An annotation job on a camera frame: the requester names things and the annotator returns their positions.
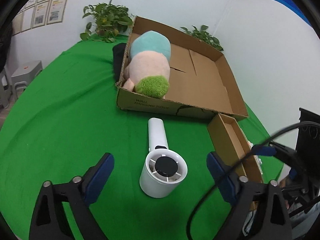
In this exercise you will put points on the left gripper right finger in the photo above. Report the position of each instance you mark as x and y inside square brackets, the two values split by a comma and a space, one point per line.
[271, 220]

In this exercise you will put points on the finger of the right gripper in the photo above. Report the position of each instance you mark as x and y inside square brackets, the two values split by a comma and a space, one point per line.
[263, 150]

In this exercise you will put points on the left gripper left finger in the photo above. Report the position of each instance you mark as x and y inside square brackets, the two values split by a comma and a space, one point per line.
[49, 219]

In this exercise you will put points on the narrow cardboard tray box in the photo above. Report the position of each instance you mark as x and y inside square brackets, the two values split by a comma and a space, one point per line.
[230, 145]

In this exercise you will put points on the white handheld fan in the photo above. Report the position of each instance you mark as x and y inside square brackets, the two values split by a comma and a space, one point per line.
[163, 169]

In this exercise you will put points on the large flat cardboard box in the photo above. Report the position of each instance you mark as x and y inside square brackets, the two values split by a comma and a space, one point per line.
[201, 81]

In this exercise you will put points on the pastel plush toy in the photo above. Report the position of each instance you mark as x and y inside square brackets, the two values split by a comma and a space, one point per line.
[148, 70]

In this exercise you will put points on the black object behind box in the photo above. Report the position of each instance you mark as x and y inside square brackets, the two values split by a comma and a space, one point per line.
[118, 54]

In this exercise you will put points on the grey plastic stool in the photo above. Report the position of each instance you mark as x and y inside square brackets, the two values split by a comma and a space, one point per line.
[24, 75]

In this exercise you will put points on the right potted plant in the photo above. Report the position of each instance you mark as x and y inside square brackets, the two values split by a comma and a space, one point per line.
[202, 34]

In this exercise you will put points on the potted plant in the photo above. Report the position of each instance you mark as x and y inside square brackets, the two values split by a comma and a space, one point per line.
[202, 34]
[109, 20]

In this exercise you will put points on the left potted plant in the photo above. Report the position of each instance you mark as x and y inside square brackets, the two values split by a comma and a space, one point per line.
[109, 20]

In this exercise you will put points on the framed certificates on wall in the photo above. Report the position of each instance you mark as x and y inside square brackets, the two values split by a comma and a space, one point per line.
[38, 13]

